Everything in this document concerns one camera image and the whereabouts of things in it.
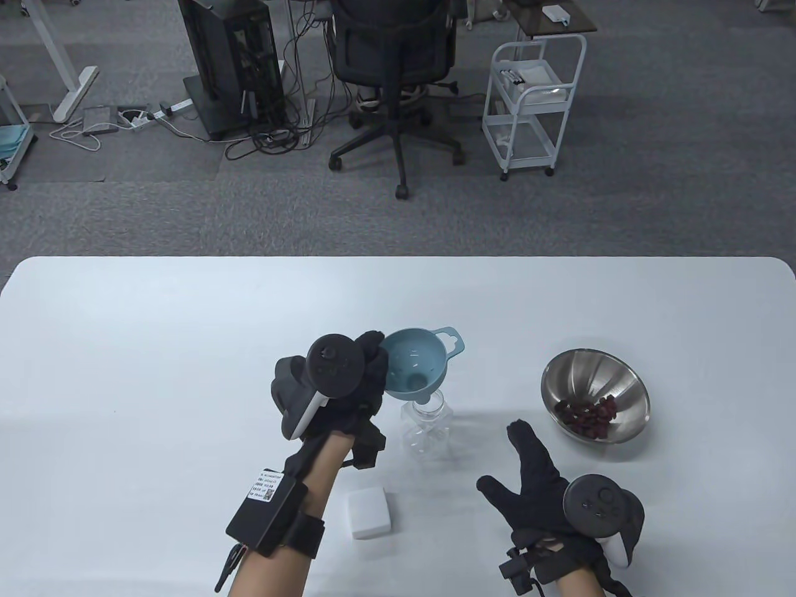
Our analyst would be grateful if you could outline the person's right hand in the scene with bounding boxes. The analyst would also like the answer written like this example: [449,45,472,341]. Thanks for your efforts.
[476,420,602,552]

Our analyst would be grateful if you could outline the person's left hand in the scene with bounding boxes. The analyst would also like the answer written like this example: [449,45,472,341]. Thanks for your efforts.
[283,330,391,483]

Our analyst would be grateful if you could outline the black hand controller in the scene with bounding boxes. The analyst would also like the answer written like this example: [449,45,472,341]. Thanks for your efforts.
[562,474,646,568]
[271,334,364,441]

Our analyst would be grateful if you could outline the clear square coffee jar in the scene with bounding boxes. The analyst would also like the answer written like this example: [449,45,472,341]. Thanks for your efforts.
[401,389,455,461]

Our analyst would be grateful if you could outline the blue plastic funnel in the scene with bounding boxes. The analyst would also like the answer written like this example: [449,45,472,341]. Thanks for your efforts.
[379,325,467,405]

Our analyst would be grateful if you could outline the white square jar lid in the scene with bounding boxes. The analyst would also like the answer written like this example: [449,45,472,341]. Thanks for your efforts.
[347,487,394,540]

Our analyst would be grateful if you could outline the stainless steel bowl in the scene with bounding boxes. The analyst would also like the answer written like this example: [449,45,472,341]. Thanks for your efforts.
[540,349,650,444]

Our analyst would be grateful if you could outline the black left forearm sensor box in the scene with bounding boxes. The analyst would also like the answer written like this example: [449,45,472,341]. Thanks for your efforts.
[225,470,325,558]

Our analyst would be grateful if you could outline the person's left forearm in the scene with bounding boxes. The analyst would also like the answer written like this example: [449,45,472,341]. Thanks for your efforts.
[230,435,355,597]

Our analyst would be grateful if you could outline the person's right forearm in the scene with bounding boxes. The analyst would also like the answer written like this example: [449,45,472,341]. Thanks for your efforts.
[553,569,607,597]

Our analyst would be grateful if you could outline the thin white desk leg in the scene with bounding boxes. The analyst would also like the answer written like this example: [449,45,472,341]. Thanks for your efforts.
[287,0,317,147]

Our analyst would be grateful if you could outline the black office chair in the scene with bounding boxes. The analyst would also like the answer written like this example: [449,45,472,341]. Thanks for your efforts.
[328,0,466,201]

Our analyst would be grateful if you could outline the white rolling cart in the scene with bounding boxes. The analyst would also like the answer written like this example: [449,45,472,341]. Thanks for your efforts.
[483,34,588,181]

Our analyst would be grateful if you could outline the black computer tower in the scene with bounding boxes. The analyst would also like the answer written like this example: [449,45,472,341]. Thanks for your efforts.
[178,0,288,141]

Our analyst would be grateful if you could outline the brown side table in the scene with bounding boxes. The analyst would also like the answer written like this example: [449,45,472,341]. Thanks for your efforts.
[502,0,598,38]

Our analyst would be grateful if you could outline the white cart with blue tray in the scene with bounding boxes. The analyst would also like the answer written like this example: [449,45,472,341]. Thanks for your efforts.
[0,75,37,190]

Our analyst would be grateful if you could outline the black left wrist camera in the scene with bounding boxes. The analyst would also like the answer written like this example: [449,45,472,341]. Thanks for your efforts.
[342,418,386,468]

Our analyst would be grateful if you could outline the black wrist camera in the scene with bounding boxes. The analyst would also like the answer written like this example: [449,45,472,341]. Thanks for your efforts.
[342,418,386,468]
[499,544,539,595]

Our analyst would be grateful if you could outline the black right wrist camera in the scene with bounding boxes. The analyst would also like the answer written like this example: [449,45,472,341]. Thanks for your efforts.
[499,544,539,595]

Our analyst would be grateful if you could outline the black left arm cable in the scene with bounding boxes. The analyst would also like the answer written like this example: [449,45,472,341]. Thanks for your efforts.
[215,543,244,595]

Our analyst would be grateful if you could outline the tangle of black cables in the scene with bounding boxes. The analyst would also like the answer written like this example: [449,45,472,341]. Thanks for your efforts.
[224,12,336,162]

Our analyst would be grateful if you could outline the white floor cable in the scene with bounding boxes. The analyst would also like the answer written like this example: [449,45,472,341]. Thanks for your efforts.
[50,121,101,152]

